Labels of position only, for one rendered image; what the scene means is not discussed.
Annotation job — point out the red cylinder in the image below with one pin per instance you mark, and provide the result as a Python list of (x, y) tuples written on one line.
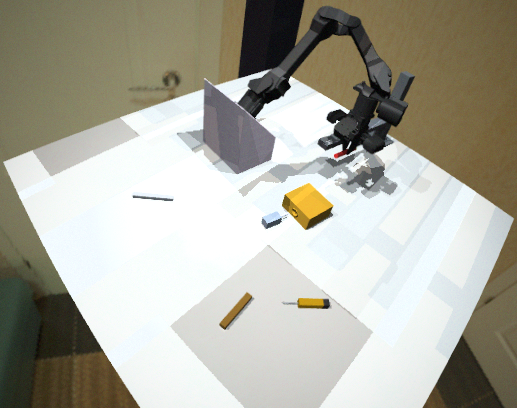
[(340, 154)]

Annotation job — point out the yellow flat bar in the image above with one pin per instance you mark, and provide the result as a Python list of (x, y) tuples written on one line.
[(237, 309)]

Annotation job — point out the yellow screwdriver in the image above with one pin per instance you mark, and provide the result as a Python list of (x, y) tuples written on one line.
[(311, 303)]

